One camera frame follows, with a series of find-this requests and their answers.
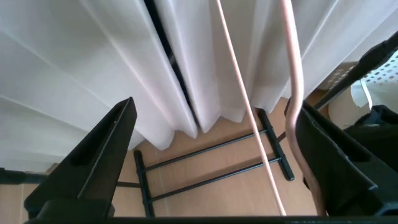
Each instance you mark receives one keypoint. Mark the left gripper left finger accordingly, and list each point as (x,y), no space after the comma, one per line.
(93,174)

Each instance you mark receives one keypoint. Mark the black shorts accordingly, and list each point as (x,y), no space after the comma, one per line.
(379,133)

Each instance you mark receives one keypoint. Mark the white laundry basket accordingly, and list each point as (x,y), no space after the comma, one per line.
(345,109)

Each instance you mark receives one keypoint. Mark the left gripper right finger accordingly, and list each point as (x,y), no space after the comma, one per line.
(342,180)

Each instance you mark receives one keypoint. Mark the pink clothes hanger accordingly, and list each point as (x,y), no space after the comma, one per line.
(293,46)

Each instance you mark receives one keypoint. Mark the black clothes rack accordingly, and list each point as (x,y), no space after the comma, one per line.
(217,146)

